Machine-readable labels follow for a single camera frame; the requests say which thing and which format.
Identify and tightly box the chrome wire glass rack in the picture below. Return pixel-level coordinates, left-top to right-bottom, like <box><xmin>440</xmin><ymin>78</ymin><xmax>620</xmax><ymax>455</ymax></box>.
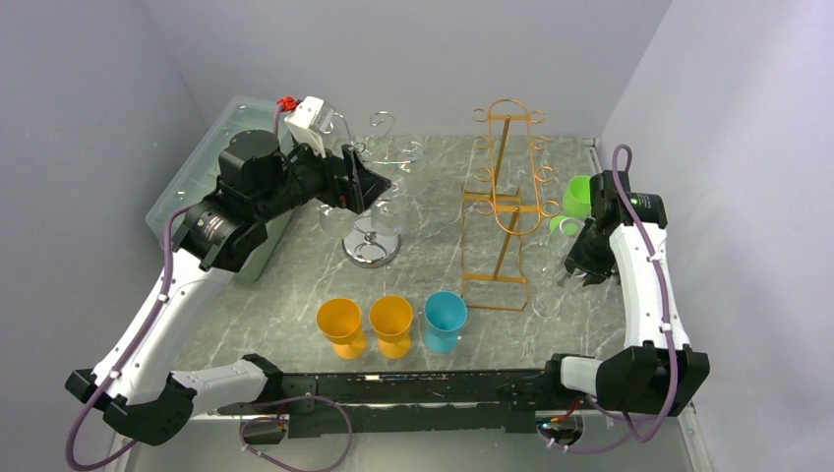
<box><xmin>338</xmin><ymin>111</ymin><xmax>404</xmax><ymax>268</ymax></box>

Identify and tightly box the blue plastic wine glass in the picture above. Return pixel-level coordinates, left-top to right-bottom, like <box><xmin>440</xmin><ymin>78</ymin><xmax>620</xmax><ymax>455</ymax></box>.
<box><xmin>424</xmin><ymin>291</ymin><xmax>468</xmax><ymax>354</ymax></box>

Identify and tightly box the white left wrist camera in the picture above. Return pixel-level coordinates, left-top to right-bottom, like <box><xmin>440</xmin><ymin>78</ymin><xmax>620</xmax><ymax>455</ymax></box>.
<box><xmin>272</xmin><ymin>95</ymin><xmax>335</xmax><ymax>157</ymax></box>

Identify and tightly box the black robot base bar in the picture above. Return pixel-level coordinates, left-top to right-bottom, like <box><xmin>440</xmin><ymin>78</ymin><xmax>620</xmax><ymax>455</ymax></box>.
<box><xmin>218</xmin><ymin>368</ymin><xmax>580</xmax><ymax>439</ymax></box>

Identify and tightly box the orange plastic wine glass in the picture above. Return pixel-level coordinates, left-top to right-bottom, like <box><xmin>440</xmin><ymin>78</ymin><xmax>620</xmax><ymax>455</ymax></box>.
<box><xmin>370</xmin><ymin>295</ymin><xmax>414</xmax><ymax>359</ymax></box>
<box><xmin>316</xmin><ymin>298</ymin><xmax>366</xmax><ymax>360</ymax></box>

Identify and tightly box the translucent green storage box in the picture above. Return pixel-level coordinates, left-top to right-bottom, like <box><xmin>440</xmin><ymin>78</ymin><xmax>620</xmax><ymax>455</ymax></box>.
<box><xmin>146</xmin><ymin>95</ymin><xmax>294</xmax><ymax>283</ymax></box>

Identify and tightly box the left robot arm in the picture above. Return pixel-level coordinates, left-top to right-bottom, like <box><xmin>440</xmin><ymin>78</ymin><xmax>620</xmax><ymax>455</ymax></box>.
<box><xmin>66</xmin><ymin>130</ymin><xmax>391</xmax><ymax>445</ymax></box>

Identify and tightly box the green plastic wine glass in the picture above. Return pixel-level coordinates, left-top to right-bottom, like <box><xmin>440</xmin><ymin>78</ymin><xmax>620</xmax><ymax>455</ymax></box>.
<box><xmin>549</xmin><ymin>175</ymin><xmax>592</xmax><ymax>237</ymax></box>

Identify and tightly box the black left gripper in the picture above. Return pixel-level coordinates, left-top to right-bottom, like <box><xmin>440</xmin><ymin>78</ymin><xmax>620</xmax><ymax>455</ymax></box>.
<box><xmin>254</xmin><ymin>130</ymin><xmax>390</xmax><ymax>222</ymax></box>

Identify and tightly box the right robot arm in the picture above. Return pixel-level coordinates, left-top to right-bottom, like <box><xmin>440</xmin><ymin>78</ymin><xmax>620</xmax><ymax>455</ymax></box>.
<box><xmin>541</xmin><ymin>170</ymin><xmax>710</xmax><ymax>417</ymax></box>

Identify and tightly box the gold wire glass rack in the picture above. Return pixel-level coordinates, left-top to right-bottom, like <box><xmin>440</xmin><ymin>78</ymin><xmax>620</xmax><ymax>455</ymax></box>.
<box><xmin>458</xmin><ymin>98</ymin><xmax>563</xmax><ymax>312</ymax></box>

